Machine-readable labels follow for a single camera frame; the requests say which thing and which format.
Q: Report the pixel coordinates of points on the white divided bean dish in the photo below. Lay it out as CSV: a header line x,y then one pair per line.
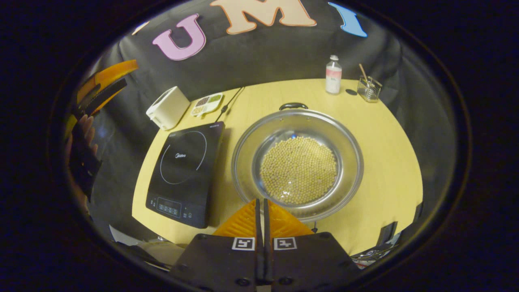
x,y
206,104

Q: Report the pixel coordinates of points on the wooden stick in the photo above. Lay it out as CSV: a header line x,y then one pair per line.
x,y
363,73

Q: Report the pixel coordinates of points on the small glass jar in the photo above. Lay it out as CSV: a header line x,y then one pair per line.
x,y
369,91

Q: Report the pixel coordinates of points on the black induction cooktop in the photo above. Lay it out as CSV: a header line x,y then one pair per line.
x,y
182,170

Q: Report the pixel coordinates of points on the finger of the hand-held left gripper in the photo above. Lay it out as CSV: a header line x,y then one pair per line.
x,y
109,73
105,95

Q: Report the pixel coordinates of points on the black backdrop cloth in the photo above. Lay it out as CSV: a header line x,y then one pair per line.
x,y
284,61

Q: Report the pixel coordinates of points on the white toaster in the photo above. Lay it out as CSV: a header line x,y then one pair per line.
x,y
168,108

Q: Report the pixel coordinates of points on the clear bottle with pink label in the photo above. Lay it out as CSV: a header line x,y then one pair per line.
x,y
333,77

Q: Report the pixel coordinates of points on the small black cap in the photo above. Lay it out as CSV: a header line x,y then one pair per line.
x,y
351,92

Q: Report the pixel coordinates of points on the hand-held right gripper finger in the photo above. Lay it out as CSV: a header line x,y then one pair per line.
x,y
258,251
267,251

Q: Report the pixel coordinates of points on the stainless steel pot with beans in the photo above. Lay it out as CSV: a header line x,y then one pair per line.
x,y
298,170

